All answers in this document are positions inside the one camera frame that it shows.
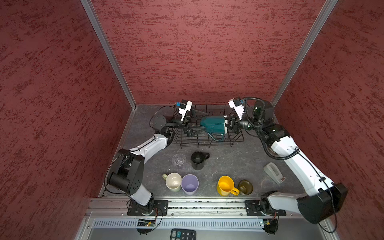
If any yellow mug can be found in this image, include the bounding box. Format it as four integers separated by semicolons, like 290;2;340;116
217;176;240;197

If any olive green glass cup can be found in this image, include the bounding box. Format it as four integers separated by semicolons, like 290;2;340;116
238;180;254;196

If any clear glass cup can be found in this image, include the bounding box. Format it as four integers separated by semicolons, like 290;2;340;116
172;154;187;169

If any black calculator remote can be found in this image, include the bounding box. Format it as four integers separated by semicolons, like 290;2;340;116
170;229;197;240

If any black mug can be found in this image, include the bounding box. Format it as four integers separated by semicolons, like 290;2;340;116
191;152;210;171

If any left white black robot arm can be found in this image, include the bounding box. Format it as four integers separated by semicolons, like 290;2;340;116
104;108;209;216

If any aluminium rail frame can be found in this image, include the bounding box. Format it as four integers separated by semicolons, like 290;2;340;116
75;197;339;240

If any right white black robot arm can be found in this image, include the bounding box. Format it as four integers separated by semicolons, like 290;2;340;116
226;97;348;224

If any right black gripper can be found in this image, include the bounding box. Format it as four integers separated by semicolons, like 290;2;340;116
218;111;263;134

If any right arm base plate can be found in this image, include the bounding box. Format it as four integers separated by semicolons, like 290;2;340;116
245;200;287;217

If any lilac plastic cup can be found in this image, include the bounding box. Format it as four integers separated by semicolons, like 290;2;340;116
181;174;199;196

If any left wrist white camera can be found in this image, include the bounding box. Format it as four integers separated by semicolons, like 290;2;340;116
176;100;193;122

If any cream light green mug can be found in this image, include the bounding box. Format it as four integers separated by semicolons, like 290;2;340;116
162;173;182;192

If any black wire dish rack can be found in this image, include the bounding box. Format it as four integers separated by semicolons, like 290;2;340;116
170;104;245;148

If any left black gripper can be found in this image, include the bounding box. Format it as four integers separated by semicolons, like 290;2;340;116
168;106;207;137

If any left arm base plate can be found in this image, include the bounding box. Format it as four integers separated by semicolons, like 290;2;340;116
127;200;169;216

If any dark green mug white inside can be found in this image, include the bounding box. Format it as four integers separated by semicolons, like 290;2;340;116
200;116;228;142

